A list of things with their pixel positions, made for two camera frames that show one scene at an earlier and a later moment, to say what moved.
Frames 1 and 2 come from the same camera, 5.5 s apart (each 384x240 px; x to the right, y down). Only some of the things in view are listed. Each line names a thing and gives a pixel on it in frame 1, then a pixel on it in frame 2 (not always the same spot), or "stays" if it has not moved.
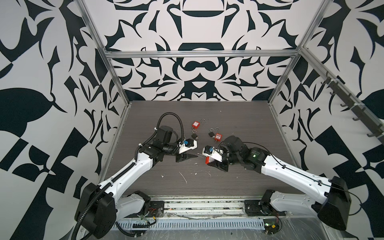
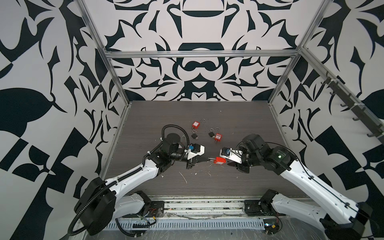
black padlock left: [195, 135] stays
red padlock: [218, 136] stays
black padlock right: [212, 133] stays
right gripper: [218, 164] to [239, 166]
